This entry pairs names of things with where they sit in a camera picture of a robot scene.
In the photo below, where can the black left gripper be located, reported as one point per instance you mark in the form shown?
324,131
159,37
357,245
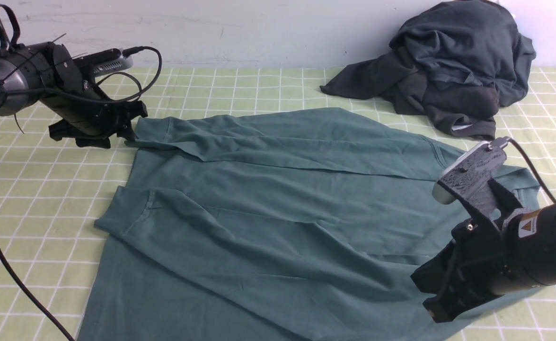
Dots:
87,114

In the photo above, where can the dark brown crumpled garment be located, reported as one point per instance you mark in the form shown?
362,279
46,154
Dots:
464,111

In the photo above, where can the green long sleeve shirt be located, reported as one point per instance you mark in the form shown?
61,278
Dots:
295,226

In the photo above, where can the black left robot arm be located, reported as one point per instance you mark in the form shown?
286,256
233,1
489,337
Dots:
20,81

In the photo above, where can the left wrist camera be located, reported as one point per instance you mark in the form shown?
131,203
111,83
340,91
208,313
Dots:
104,63

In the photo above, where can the dark teal crumpled shirt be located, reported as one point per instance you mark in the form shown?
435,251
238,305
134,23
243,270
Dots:
472,43

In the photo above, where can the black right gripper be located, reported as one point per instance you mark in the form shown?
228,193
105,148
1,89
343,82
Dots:
475,268

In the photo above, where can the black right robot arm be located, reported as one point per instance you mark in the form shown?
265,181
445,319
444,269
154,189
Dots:
535,247

